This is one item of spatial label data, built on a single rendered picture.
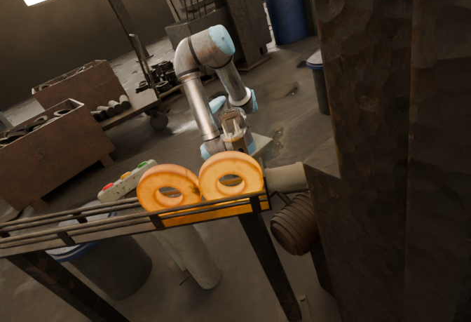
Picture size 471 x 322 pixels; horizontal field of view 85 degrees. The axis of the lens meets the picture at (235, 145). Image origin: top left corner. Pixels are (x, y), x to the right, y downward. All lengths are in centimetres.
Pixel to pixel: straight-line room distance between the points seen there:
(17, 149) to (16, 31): 974
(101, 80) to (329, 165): 406
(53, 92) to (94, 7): 851
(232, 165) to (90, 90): 377
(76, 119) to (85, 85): 159
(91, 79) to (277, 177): 382
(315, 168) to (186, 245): 84
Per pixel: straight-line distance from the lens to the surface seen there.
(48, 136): 269
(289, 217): 73
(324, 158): 34
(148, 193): 65
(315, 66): 195
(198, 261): 118
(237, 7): 369
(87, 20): 1235
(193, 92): 104
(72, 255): 130
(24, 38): 1223
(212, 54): 102
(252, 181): 61
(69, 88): 422
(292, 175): 61
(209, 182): 61
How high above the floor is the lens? 109
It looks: 31 degrees down
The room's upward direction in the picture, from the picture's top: 22 degrees counter-clockwise
